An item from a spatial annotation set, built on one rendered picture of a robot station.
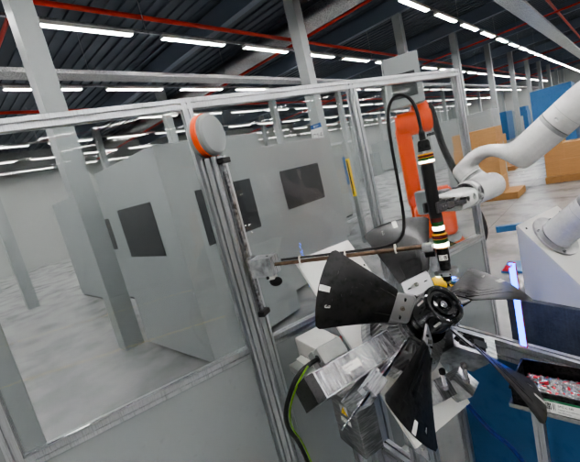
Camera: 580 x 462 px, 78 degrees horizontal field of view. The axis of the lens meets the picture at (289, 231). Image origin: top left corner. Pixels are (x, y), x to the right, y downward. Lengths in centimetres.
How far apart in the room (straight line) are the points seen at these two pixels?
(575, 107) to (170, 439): 170
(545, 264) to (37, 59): 508
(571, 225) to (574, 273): 19
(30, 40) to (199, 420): 460
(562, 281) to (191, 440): 158
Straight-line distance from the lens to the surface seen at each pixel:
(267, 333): 149
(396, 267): 123
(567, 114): 122
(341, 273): 104
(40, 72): 524
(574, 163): 1042
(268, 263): 131
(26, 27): 542
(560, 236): 177
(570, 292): 176
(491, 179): 133
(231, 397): 168
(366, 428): 150
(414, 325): 117
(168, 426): 164
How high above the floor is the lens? 168
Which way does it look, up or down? 9 degrees down
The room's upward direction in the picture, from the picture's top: 14 degrees counter-clockwise
